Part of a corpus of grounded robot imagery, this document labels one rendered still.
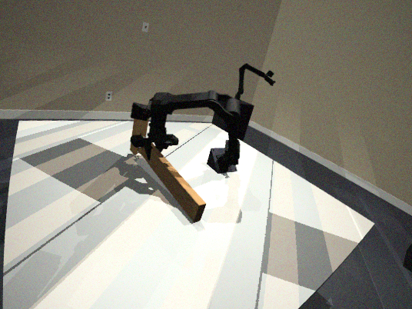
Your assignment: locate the dark brown wooden post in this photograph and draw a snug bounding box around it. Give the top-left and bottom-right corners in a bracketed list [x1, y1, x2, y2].
[130, 118, 149, 155]

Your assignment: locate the long wooden board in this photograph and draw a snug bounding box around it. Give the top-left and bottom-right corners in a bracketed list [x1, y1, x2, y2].
[141, 143, 206, 222]

